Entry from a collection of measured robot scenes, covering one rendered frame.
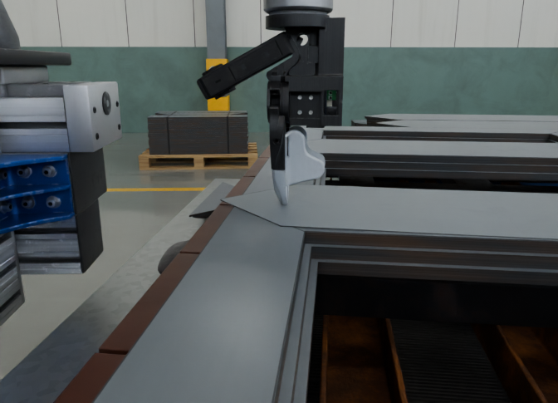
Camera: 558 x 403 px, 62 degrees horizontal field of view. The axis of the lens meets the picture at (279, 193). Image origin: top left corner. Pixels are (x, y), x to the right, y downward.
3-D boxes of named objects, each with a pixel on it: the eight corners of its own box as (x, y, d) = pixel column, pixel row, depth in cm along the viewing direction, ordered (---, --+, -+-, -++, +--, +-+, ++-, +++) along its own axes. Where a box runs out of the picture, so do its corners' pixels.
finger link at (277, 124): (283, 173, 51) (283, 90, 49) (269, 172, 51) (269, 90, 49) (287, 164, 56) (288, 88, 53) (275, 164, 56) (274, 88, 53)
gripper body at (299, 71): (341, 133, 50) (345, 12, 47) (261, 131, 51) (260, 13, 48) (340, 124, 57) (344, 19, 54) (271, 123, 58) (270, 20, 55)
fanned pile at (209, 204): (272, 188, 134) (272, 174, 133) (247, 235, 97) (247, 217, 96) (230, 187, 136) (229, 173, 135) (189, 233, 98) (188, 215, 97)
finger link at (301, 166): (323, 213, 53) (325, 131, 51) (271, 211, 54) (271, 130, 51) (324, 204, 56) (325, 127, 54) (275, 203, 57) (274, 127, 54)
